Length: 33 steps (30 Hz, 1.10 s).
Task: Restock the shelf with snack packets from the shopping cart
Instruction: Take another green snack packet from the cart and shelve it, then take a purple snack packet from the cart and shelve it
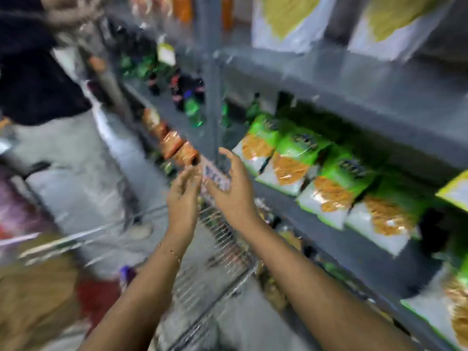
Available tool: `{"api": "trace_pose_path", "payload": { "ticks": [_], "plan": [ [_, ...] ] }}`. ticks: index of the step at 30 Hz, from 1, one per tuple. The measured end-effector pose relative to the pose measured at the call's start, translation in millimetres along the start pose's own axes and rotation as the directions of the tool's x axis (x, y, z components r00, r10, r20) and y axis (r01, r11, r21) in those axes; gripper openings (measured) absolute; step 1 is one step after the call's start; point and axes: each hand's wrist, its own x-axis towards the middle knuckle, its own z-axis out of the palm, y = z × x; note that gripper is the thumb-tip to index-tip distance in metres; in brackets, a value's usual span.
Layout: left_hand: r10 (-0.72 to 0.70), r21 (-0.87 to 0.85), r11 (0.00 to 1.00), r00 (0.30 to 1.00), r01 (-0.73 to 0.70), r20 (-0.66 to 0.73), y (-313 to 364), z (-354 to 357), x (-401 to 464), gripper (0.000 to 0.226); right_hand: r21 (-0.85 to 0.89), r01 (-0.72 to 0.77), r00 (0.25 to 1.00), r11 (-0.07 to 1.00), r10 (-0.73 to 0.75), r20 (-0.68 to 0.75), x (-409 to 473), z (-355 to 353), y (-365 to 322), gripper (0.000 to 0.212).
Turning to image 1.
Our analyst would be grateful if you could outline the person's left hand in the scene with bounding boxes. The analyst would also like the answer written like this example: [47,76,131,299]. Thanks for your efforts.
[166,165,204,239]

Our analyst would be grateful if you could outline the person's right hand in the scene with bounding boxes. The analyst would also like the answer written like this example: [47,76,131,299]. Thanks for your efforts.
[204,147,262,226]

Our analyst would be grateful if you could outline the purple and white snack packet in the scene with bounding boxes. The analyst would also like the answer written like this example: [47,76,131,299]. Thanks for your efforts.
[199,156,232,196]

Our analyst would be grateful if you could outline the person's left forearm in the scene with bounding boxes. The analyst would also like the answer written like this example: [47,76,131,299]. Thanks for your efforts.
[78,230,196,351]

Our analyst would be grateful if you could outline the person's right forearm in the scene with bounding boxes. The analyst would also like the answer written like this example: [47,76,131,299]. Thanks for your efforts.
[239,215,421,351]

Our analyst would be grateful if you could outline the orange snack packet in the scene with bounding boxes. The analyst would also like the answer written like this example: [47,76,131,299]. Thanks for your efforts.
[142,107,162,131]
[160,130,185,160]
[175,142,200,168]

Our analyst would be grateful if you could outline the green and white snack packet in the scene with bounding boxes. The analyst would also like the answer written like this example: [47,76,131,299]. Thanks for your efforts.
[400,257,468,351]
[296,149,378,231]
[232,113,290,176]
[345,178,429,257]
[255,128,332,197]

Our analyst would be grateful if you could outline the row of dark drink bottles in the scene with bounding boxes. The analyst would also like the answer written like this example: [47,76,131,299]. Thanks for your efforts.
[116,47,256,129]

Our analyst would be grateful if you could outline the large white bag yellow contents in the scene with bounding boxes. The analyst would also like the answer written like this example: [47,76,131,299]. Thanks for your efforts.
[347,0,456,63]
[251,0,338,54]

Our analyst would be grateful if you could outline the grey metal shelving unit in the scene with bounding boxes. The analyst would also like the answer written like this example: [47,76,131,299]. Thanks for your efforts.
[106,0,468,351]

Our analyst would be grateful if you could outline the red packet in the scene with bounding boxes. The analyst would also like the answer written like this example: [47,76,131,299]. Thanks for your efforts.
[76,279,123,327]

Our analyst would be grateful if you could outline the row of orange drink bottles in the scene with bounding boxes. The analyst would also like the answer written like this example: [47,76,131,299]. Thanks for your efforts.
[129,0,235,31]

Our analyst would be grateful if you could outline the brown bag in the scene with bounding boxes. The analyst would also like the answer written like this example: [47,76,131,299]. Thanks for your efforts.
[0,233,83,351]

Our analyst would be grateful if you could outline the yellow edged snack packet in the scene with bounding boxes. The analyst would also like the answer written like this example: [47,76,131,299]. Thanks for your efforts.
[435,169,468,213]

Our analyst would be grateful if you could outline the thin gold bracelet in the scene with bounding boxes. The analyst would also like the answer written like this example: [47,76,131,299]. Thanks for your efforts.
[158,243,183,264]

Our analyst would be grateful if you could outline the wire shopping cart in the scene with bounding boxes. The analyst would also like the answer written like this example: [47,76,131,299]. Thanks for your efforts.
[0,194,265,351]

